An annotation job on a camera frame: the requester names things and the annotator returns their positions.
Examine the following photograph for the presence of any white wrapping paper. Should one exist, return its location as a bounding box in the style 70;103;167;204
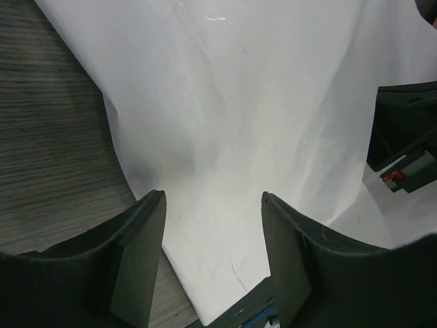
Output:
38;1;436;325

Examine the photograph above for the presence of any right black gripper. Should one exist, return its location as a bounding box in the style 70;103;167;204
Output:
367;81;436;193

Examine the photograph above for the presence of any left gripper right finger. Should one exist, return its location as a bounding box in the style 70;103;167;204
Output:
262;192;436;327

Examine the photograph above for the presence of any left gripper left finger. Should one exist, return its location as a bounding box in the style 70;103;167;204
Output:
1;190;167;327

